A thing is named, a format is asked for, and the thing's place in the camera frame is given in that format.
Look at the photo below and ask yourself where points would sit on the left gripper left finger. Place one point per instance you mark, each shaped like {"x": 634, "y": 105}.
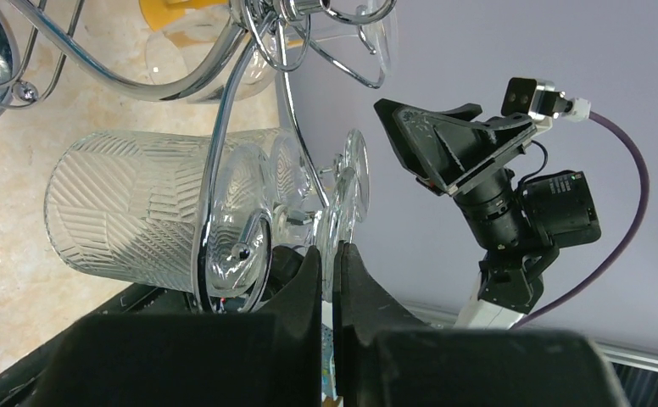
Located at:
{"x": 271, "y": 357}

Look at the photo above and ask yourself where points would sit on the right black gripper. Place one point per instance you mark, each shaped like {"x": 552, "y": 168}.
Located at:
{"x": 450, "y": 152}

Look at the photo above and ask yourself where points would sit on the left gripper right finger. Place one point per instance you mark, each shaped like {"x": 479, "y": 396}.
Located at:
{"x": 386, "y": 356}

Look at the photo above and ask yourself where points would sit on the clear ribbed wine glass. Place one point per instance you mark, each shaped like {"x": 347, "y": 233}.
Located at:
{"x": 124, "y": 205}

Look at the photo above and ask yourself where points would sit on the yellow plastic wine glass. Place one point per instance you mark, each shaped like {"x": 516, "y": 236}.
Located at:
{"x": 159, "y": 13}

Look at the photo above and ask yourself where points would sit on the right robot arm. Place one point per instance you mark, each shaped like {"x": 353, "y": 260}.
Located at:
{"x": 522, "y": 224}

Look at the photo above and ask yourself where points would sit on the chrome wine glass rack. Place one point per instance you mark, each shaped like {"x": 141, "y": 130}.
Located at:
{"x": 240, "y": 35}

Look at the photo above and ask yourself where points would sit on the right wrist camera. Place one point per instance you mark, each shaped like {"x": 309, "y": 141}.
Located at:
{"x": 542, "y": 102}

